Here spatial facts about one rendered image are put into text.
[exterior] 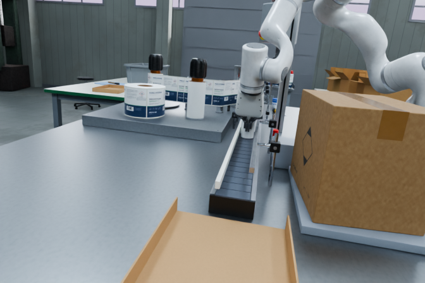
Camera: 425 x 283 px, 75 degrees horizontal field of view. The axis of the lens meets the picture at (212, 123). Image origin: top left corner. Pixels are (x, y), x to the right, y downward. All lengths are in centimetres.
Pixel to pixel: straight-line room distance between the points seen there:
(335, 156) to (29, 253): 62
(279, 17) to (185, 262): 80
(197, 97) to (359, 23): 74
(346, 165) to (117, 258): 49
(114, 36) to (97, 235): 721
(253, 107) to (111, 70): 690
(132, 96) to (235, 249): 95
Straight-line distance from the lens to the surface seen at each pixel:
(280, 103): 146
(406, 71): 121
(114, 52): 770
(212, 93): 157
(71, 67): 839
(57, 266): 59
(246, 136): 112
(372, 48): 123
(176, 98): 162
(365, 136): 65
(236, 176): 78
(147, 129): 129
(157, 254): 58
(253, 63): 92
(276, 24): 101
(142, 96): 134
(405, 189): 72
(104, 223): 67
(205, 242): 61
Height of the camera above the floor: 120
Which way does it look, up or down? 14 degrees down
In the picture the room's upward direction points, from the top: 4 degrees clockwise
